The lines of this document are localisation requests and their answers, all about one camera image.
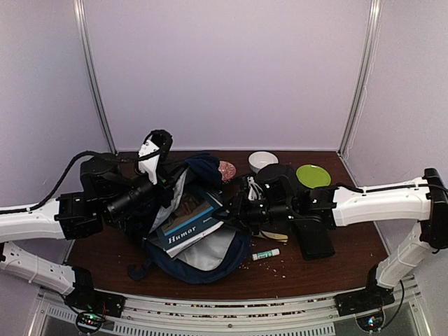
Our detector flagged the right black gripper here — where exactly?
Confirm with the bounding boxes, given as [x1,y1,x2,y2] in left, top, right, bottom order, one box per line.
[212,190,295,236]

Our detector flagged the navy blue backpack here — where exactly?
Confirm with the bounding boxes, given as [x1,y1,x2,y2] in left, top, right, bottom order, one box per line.
[122,153,251,285]

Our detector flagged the blue Humor book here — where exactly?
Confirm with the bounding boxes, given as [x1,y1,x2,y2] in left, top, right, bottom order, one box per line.
[156,188,223,258]

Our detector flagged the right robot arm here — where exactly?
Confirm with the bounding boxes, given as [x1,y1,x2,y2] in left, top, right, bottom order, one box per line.
[213,164,447,316]

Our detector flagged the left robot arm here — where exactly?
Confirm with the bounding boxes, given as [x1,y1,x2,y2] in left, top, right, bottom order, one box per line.
[1,154,188,312]

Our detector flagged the red patterned small bowl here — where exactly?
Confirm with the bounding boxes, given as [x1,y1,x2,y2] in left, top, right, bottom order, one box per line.
[218,161,237,182]

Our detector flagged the white green glue stick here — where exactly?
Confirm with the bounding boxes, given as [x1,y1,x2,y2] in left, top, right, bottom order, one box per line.
[251,248,280,261]

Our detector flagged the yellow highlighter pen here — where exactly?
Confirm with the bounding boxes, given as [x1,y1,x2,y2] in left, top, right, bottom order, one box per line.
[258,231,288,244]

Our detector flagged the white ceramic bowl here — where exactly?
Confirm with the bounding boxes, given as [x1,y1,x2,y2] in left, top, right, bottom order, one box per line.
[248,151,279,173]

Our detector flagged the black pencil case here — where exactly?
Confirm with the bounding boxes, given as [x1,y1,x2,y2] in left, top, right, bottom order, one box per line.
[294,218,335,261]

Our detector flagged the green plate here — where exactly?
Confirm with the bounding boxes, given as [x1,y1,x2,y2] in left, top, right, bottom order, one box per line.
[296,164,331,188]

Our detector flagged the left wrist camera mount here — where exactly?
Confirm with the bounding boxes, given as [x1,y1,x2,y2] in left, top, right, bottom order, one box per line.
[135,129,173,185]

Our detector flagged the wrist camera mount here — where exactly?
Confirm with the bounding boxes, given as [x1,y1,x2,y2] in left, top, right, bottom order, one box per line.
[241,176,264,201]
[135,129,173,185]

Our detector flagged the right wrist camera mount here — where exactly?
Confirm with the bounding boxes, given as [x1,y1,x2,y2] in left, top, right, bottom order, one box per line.
[241,176,264,201]

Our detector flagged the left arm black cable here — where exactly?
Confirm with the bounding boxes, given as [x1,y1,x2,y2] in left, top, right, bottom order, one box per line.
[0,150,141,214]

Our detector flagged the front aluminium rail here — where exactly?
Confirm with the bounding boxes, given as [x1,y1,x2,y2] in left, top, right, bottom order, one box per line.
[34,285,424,336]

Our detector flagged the left aluminium frame post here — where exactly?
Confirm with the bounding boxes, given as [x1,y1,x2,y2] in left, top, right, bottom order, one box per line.
[73,0,117,153]

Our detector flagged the aluminium frame post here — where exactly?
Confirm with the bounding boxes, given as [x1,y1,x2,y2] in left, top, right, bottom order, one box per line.
[338,0,383,157]
[73,0,117,153]

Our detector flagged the right aluminium frame post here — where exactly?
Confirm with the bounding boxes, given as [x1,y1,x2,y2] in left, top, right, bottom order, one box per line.
[338,0,383,157]

